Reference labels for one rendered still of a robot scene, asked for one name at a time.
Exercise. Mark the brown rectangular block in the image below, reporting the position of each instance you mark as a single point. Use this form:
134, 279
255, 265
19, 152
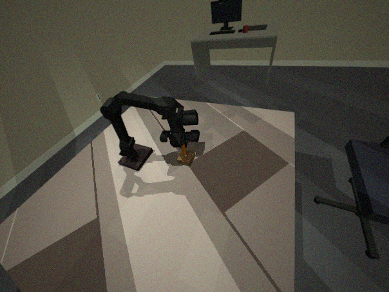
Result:
186, 160

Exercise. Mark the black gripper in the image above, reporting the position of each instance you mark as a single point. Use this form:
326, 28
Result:
192, 136

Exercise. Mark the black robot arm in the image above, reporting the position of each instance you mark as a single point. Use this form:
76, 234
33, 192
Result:
165, 106

